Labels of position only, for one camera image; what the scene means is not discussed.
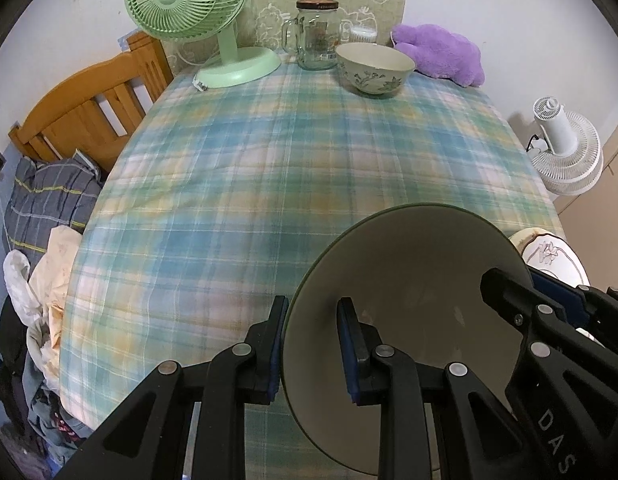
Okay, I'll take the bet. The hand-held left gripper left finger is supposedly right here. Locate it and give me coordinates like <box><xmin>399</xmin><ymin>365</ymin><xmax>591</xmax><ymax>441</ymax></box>
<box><xmin>54</xmin><ymin>295</ymin><xmax>290</xmax><ymax>480</ymax></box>

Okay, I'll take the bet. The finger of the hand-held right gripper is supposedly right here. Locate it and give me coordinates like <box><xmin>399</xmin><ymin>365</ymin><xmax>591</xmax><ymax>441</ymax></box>
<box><xmin>480</xmin><ymin>267</ymin><xmax>618</xmax><ymax>480</ymax></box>
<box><xmin>528</xmin><ymin>266</ymin><xmax>618</xmax><ymax>361</ymax></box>

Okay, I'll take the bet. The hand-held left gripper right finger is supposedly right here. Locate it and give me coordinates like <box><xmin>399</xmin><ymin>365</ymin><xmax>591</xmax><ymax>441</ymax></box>
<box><xmin>336</xmin><ymin>296</ymin><xmax>522</xmax><ymax>480</ymax></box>

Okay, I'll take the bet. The pink floral plate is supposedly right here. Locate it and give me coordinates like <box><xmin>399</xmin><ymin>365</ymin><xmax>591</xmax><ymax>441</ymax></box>
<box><xmin>508</xmin><ymin>227</ymin><xmax>590</xmax><ymax>291</ymax></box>

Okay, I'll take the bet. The large floral ceramic bowl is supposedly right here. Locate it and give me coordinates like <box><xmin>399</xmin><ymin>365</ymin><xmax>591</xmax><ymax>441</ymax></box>
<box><xmin>281</xmin><ymin>203</ymin><xmax>534</xmax><ymax>478</ymax></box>

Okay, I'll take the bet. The beige cabinet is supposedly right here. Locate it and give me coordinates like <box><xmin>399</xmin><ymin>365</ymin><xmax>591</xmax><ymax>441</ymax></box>
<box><xmin>559</xmin><ymin>130</ymin><xmax>618</xmax><ymax>286</ymax></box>

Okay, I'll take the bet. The white floor fan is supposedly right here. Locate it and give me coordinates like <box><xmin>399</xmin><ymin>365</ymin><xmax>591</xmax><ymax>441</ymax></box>
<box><xmin>526</xmin><ymin>96</ymin><xmax>604</xmax><ymax>196</ymax></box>

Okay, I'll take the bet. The plaid tablecloth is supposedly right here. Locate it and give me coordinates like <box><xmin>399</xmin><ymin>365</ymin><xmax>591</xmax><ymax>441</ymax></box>
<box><xmin>59</xmin><ymin>57</ymin><xmax>567</xmax><ymax>461</ymax></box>

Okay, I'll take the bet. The cream cloth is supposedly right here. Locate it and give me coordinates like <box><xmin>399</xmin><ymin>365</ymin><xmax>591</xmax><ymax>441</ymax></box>
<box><xmin>28</xmin><ymin>225</ymin><xmax>84</xmax><ymax>392</ymax></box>

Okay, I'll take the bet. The dark clothes pile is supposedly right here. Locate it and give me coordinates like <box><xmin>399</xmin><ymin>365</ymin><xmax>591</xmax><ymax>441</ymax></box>
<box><xmin>0</xmin><ymin>300</ymin><xmax>90</xmax><ymax>466</ymax></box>

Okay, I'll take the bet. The white plastic bag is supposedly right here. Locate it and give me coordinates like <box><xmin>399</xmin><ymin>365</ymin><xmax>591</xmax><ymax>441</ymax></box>
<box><xmin>3</xmin><ymin>250</ymin><xmax>46</xmax><ymax>333</ymax></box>

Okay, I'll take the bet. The purple plush toy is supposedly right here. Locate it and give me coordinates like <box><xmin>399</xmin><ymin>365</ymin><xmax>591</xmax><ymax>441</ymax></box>
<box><xmin>390</xmin><ymin>23</ymin><xmax>486</xmax><ymax>87</ymax></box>

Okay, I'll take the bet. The grey striped blanket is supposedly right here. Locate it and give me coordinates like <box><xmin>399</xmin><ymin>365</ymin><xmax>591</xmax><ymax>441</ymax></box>
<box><xmin>3</xmin><ymin>150</ymin><xmax>104</xmax><ymax>266</ymax></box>

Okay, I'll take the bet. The glass mug jar with lid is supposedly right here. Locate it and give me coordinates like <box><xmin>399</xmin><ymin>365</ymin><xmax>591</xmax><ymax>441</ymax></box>
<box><xmin>281</xmin><ymin>0</ymin><xmax>340</xmax><ymax>72</ymax></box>

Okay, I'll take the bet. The wooden bed headboard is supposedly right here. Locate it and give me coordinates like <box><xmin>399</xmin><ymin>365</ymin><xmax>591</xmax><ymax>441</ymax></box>
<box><xmin>8</xmin><ymin>30</ymin><xmax>176</xmax><ymax>176</ymax></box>

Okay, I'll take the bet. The white round container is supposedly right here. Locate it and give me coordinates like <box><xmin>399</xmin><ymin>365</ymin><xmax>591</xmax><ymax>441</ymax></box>
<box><xmin>349</xmin><ymin>24</ymin><xmax>380</xmax><ymax>45</ymax></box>

